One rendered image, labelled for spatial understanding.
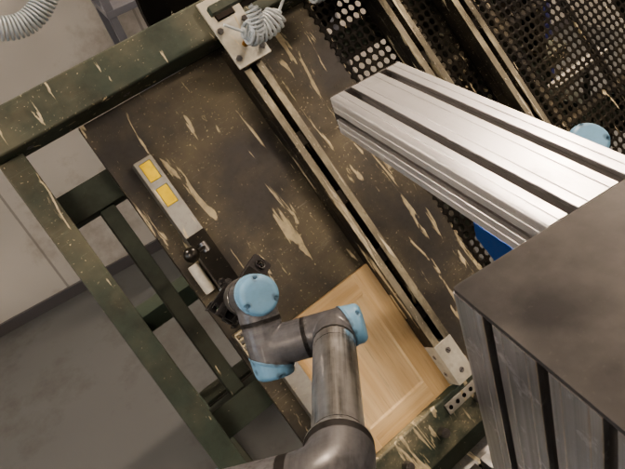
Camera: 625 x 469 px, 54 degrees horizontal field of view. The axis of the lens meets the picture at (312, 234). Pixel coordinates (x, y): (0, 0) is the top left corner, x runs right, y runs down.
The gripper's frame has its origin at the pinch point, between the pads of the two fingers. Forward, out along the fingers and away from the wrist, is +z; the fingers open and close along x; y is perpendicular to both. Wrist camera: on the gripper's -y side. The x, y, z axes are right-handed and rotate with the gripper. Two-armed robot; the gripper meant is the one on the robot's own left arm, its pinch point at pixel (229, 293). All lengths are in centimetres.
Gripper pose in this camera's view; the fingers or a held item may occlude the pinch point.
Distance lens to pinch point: 144.2
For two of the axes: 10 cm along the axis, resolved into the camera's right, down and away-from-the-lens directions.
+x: 8.0, 5.8, 1.8
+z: -3.1, 1.4, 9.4
